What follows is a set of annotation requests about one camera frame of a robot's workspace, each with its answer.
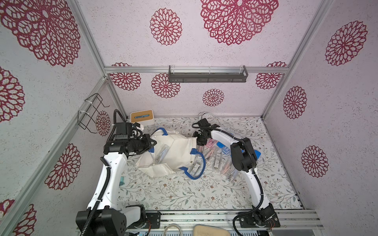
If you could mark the white tissue box wooden top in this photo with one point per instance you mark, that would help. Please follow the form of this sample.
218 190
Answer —
145 118

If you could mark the black wall shelf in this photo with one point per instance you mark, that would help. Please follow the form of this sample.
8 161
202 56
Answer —
208 77

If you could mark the clear pink compass set case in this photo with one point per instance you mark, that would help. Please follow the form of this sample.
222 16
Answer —
209 153

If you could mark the beige object at front edge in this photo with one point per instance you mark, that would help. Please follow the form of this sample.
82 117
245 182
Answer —
203 230

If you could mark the white canvas bag blue handles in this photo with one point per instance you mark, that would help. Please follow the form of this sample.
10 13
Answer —
173 152

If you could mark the black wire wall rack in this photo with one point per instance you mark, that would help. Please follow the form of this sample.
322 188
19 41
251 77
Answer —
86 116

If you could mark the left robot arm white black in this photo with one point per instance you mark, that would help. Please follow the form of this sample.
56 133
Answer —
103 216

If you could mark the clear blue compass set case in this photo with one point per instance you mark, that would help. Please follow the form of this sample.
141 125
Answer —
226 151

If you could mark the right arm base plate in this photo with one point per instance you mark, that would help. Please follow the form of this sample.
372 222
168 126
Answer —
263 218

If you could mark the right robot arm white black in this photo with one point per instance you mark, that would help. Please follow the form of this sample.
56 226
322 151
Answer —
244 159

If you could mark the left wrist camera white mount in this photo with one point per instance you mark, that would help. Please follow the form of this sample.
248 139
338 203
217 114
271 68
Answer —
138 126

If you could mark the small teal object on table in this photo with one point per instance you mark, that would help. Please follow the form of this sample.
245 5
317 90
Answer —
122 181

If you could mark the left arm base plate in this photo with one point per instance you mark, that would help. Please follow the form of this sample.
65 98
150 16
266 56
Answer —
152 219

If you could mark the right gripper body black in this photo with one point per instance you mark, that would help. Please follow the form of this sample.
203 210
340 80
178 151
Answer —
201 138

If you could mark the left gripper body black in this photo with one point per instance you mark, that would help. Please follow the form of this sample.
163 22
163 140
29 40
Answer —
141 146

